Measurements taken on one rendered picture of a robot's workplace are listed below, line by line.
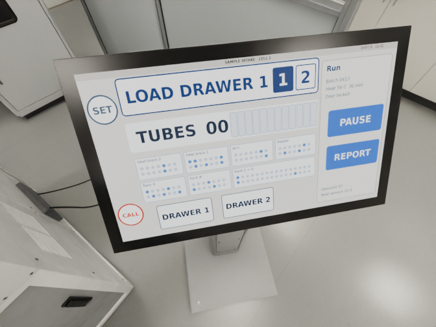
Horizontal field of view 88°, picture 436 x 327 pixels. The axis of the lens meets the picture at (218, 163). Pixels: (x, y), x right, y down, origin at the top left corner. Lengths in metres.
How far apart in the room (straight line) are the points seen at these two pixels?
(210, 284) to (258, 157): 1.04
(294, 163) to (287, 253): 1.09
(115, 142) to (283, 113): 0.26
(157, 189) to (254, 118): 0.19
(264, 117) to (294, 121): 0.05
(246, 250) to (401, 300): 0.84
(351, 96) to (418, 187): 1.66
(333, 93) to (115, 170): 0.36
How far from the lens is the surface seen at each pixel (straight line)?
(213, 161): 0.36
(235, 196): 0.39
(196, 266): 1.36
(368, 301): 1.59
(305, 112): 0.39
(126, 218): 0.41
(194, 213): 0.40
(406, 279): 1.73
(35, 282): 0.76
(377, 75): 0.46
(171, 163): 0.36
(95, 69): 0.36
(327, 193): 0.46
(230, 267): 1.35
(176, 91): 0.34
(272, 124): 0.37
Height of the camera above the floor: 1.38
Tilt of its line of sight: 59 degrees down
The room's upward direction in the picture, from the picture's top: 1 degrees clockwise
